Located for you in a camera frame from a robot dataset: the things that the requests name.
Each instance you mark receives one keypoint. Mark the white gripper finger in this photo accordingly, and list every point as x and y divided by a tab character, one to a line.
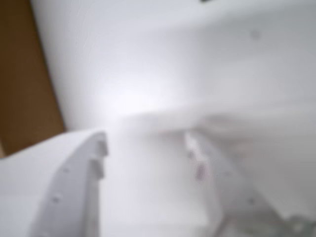
237	202
49	192

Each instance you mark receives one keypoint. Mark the brown cardboard box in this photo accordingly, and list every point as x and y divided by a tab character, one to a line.
22	86

